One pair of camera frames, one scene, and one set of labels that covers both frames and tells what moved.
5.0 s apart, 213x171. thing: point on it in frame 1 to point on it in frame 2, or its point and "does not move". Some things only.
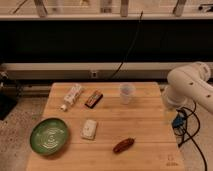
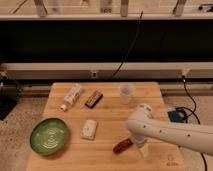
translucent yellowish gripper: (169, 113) to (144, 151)
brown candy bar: (93, 100) does not move
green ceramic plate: (48, 136) does not move
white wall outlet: (94, 74) does not move
